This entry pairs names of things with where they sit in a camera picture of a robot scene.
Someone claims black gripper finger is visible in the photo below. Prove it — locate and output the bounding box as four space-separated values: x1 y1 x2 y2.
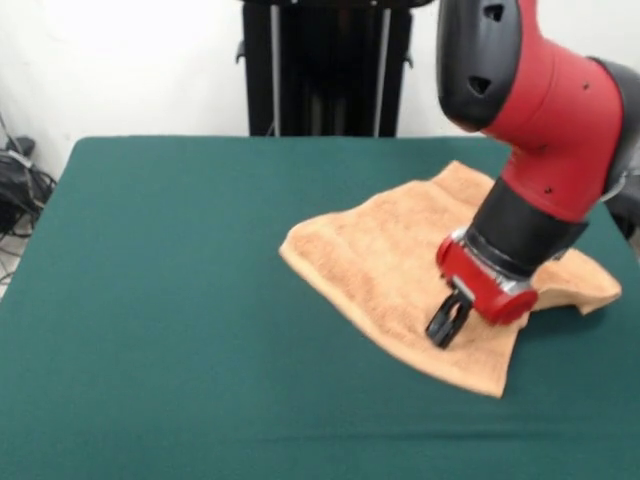
424 290 459 344
440 295 475 350

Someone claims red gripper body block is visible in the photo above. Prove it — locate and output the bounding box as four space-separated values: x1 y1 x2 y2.
435 233 539 326

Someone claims tan terry towel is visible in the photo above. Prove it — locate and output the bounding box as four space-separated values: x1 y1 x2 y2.
278 159 623 400

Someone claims black floor equipment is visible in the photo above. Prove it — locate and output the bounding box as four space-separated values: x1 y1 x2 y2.
604 169 640 241

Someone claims dark green table cloth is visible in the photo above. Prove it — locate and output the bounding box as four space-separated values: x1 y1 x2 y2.
0 135 640 480

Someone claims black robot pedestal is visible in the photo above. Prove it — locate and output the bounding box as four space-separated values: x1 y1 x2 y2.
234 0 439 137

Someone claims black cable bundle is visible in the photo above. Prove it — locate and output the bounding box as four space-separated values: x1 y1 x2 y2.
0 134 57 239

